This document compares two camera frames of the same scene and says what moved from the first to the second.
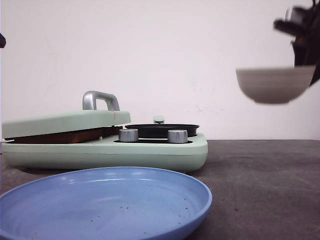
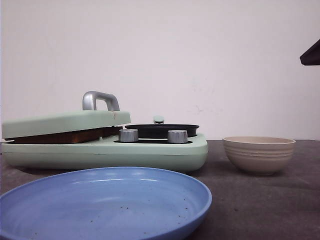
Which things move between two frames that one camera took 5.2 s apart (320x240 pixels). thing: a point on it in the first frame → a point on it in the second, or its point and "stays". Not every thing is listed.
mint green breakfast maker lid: x=99 y=109 stays
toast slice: x=77 y=136 stays
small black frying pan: x=159 y=129 stays
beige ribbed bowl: x=275 y=85 → x=259 y=155
